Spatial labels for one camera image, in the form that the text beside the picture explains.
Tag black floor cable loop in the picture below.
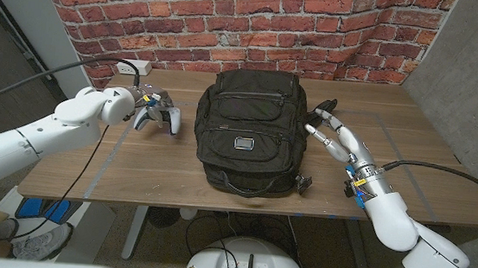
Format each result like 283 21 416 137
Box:
182 213 244 268

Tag black round floor object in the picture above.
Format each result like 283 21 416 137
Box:
146 206 181 229

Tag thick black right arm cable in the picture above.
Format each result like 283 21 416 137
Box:
379 157 478 204

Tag blue black floor pad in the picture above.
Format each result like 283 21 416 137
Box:
14 195 83 226

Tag white robot torso base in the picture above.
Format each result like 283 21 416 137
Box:
182 232 312 268

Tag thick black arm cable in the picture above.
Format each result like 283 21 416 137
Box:
379 157 478 204
0 48 143 126

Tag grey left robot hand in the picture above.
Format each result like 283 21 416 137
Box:
129 82 177 130

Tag red brick print backdrop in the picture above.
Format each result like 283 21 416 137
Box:
25 0 459 123

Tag white power strip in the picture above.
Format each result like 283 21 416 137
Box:
115 57 153 78

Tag white black game controller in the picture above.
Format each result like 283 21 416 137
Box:
132 102 183 137

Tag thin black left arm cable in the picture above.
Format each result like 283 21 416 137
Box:
0 115 111 255

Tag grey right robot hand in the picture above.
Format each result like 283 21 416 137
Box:
301 106 380 169

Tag white floor cable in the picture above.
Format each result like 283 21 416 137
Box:
282 215 341 268

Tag grey sneaker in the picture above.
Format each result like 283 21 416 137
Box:
0 216 20 242
10 217 75 264

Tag grey table leg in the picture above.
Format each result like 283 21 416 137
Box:
342 219 374 268

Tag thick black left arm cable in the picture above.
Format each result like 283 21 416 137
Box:
0 48 143 126

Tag black backpack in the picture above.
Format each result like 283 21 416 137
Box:
188 64 341 205

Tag white table leg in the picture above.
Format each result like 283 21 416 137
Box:
120 203 150 262

